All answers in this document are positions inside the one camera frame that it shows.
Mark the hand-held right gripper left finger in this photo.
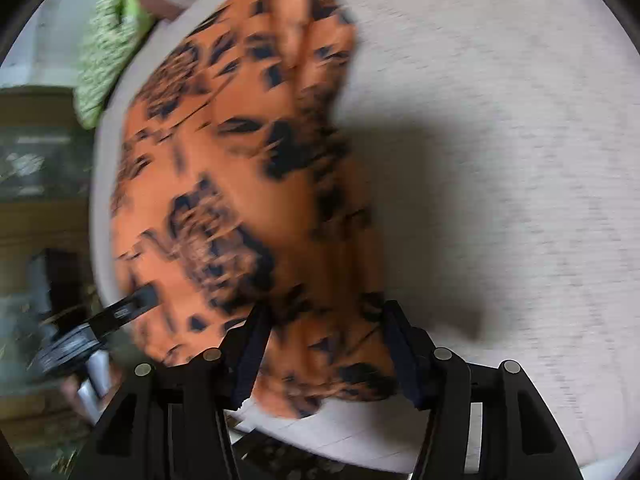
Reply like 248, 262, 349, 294
72, 304, 274, 480

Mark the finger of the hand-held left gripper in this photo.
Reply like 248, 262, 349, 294
91, 284, 161, 337

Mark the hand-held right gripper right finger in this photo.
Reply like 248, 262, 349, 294
382, 300, 584, 480

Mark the orange floral garment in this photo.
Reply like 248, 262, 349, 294
109, 0, 401, 420

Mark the beige upholstered seat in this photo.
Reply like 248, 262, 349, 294
89, 0, 638, 476

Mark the green patterned cloth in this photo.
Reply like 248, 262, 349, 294
73, 0, 157, 130

